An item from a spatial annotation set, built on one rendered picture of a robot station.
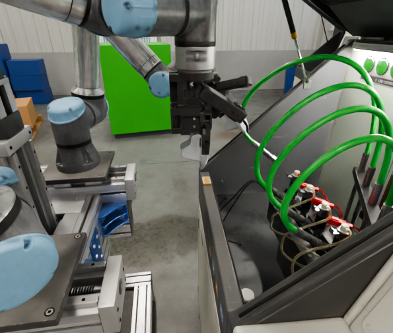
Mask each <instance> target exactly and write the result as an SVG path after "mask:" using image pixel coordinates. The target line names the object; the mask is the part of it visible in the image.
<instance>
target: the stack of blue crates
mask: <svg viewBox="0 0 393 333"><path fill-rule="evenodd" d="M0 67H1V70H2V73H3V75H6V77H8V78H9V83H10V86H11V89H12V92H13V95H14V96H15V98H28V97H32V101H33V104H48V103H49V102H51V101H53V100H54V97H53V94H52V89H51V87H50V84H49V81H48V76H47V74H46V73H47V71H46V67H45V64H44V59H12V58H11V54H10V51H9V47H8V45H7V44H0Z"/></svg>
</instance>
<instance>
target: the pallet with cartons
mask: <svg viewBox="0 0 393 333"><path fill-rule="evenodd" d="M13 96H14V95H13ZM14 98H15V96H14ZM15 102H16V105H17V108H18V110H19V111H20V115H21V118H22V121H23V124H24V125H30V127H31V130H32V134H33V137H31V140H33V139H34V137H35V135H36V133H37V131H38V130H39V127H40V125H41V123H42V122H43V120H44V119H43V115H42V114H37V113H36V111H35V108H34V104H33V101H32V97H28V98H15Z"/></svg>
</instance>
